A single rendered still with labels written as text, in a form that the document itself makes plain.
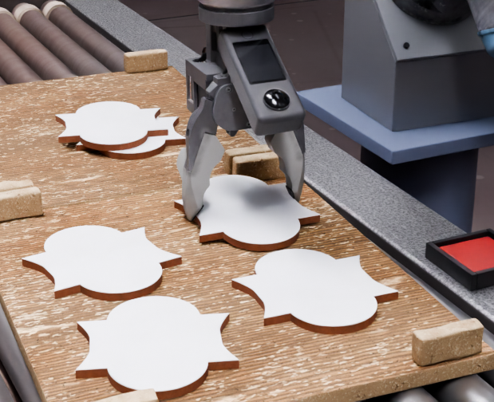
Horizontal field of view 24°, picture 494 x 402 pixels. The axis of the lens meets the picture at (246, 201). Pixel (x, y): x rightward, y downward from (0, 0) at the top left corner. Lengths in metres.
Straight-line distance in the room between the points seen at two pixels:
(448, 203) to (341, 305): 0.70
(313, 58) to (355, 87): 3.20
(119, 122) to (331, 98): 0.43
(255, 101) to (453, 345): 0.28
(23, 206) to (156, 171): 0.17
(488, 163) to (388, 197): 2.59
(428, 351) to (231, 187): 0.35
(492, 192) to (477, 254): 2.51
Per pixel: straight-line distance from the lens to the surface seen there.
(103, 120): 1.38
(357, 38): 1.64
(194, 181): 1.11
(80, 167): 1.29
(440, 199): 1.66
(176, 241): 1.11
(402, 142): 1.55
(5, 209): 1.17
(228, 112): 1.10
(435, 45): 1.58
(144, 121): 1.37
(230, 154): 1.25
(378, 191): 1.28
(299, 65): 4.78
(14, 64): 1.73
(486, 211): 3.50
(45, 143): 1.37
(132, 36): 1.86
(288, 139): 1.13
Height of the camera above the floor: 1.42
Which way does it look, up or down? 24 degrees down
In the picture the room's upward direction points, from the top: straight up
